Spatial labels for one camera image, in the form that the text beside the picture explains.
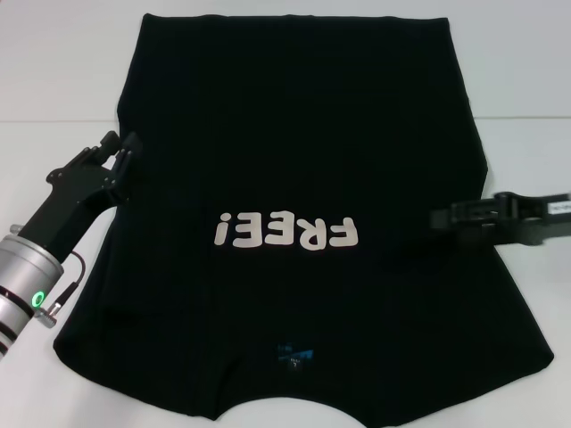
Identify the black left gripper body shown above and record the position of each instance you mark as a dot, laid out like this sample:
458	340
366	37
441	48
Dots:
67	196

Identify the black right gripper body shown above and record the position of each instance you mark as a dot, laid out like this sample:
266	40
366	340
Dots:
531	218

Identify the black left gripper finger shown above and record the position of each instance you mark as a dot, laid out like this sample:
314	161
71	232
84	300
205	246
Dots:
110	143
132	146

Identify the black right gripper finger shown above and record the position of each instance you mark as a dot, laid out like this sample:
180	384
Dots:
468	211

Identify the black shirt with FREE print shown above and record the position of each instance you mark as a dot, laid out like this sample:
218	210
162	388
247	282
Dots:
285	134

